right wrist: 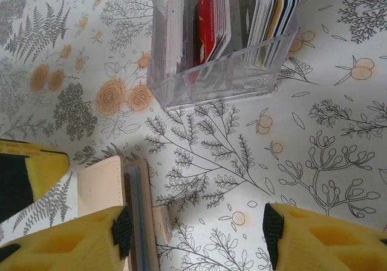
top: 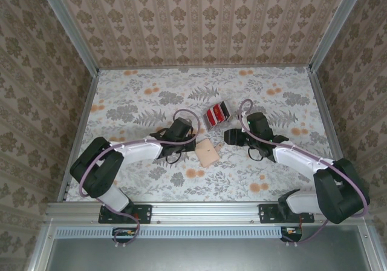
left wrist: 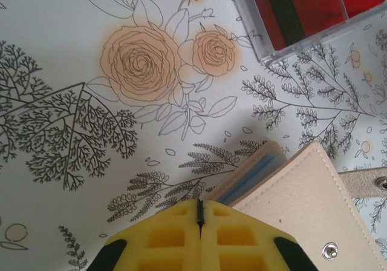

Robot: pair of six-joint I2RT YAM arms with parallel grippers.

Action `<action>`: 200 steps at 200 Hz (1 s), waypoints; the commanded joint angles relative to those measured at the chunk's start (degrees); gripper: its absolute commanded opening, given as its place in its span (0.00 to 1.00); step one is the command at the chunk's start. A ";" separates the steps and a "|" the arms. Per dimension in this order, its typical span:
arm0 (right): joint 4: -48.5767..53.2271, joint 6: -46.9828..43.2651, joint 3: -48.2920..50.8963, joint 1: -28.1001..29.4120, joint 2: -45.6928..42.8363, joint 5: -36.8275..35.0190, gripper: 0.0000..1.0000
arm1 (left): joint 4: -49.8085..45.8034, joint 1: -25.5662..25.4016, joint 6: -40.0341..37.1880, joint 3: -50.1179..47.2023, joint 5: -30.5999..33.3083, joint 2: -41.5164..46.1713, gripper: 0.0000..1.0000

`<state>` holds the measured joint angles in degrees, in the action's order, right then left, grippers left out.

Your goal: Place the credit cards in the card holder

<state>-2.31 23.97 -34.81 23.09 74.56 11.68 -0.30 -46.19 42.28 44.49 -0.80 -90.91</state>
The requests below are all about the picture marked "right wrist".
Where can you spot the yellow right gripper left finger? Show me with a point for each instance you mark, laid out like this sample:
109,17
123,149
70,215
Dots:
60,246

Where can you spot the white yellow blue cards stack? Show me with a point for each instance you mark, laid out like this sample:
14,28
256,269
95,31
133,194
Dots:
266,11

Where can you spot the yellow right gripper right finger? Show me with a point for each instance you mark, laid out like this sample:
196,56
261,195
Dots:
332,246

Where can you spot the beige card holder wallet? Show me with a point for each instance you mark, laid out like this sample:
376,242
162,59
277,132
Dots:
99,186

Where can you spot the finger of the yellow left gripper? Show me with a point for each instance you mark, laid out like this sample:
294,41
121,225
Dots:
45,165

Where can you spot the white-edged cards stack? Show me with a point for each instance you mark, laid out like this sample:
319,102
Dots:
178,26

